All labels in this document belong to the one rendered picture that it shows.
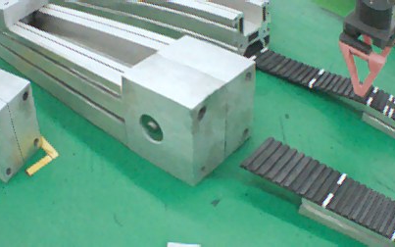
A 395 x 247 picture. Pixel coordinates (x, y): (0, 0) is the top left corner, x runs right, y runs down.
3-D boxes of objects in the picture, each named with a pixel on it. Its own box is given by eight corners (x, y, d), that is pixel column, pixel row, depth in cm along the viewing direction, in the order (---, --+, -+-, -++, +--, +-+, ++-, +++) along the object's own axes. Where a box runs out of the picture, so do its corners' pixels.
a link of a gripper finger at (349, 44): (332, 91, 53) (338, 25, 47) (349, 69, 57) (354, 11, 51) (373, 114, 50) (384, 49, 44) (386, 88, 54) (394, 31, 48)
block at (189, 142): (264, 123, 56) (267, 53, 50) (193, 187, 49) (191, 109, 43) (201, 94, 61) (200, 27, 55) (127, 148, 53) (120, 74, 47)
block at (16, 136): (54, 133, 55) (42, 71, 49) (6, 184, 48) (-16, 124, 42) (16, 111, 59) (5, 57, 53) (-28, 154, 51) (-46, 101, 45)
